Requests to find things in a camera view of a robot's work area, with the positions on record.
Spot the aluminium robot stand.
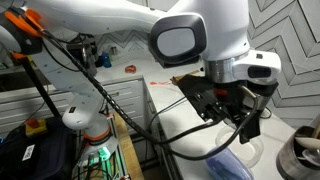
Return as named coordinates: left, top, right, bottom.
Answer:
left=71, top=133, right=132, bottom=180

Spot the big clear plastic lunch box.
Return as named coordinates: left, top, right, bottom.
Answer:
left=214, top=125, right=265, bottom=169

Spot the white counter base cabinet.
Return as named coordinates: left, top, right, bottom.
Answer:
left=144, top=78, right=184, bottom=180

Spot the metal utensil holder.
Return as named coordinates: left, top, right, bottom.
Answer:
left=275, top=125, right=320, bottom=180

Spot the yellow emergency stop box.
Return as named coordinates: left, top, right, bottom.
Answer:
left=25, top=117, right=49, bottom=137

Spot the small red silicone spatula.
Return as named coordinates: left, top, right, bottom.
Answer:
left=149, top=80, right=172, bottom=86

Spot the black equipment case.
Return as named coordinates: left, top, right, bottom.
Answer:
left=0, top=115, right=75, bottom=180

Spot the blue bottle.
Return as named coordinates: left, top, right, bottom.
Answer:
left=100, top=52, right=113, bottom=69

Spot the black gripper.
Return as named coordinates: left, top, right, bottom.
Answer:
left=213, top=82, right=278, bottom=145

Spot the grey drawer cabinet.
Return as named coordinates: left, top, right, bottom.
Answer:
left=0, top=74, right=149, bottom=134

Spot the metal ladle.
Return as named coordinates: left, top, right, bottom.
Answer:
left=301, top=149, right=320, bottom=167

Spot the dark wooden spoon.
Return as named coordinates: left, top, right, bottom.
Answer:
left=169, top=76, right=183, bottom=86

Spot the wooden board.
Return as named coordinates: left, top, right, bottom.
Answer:
left=113, top=110, right=145, bottom=180

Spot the light wooden spatula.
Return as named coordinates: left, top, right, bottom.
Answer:
left=174, top=69, right=201, bottom=81

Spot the black stand pole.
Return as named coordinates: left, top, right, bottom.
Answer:
left=11, top=53, right=63, bottom=118

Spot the dark countertop appliance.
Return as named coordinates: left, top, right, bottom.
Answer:
left=66, top=42, right=98, bottom=78

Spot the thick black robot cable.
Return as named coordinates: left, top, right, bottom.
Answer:
left=39, top=29, right=261, bottom=162

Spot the long black power cable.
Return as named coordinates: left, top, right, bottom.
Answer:
left=143, top=95, right=188, bottom=169

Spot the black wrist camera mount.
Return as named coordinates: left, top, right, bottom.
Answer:
left=176, top=73, right=241, bottom=123

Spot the small orange red object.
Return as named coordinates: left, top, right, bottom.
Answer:
left=124, top=64, right=137, bottom=74

